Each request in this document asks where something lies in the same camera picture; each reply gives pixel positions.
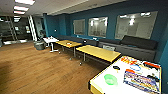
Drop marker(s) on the small black bowl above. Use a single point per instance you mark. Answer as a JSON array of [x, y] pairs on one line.
[[116, 67]]

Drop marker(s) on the grey round trash bin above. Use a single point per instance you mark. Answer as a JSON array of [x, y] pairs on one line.
[[39, 45]]

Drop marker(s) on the dark grey sofa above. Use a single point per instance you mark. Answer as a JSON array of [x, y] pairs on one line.
[[136, 46]]

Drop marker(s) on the small white table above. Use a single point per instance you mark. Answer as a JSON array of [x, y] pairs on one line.
[[50, 40]]

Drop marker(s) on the yellow rectangular table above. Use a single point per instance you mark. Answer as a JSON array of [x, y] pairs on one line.
[[98, 52], [68, 43]]

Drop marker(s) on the small colourful item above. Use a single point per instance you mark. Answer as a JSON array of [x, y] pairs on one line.
[[69, 43]]

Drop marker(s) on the white table with items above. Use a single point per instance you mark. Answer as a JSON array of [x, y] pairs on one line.
[[100, 85]]

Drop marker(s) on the rectangular ceiling light panel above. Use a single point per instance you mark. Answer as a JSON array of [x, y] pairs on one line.
[[21, 8], [25, 2], [19, 12]]

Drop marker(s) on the colourful board game box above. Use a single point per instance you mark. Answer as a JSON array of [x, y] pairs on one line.
[[141, 80]]

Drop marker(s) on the interior wall window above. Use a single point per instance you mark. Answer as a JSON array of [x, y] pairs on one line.
[[79, 26], [136, 26], [98, 26]]

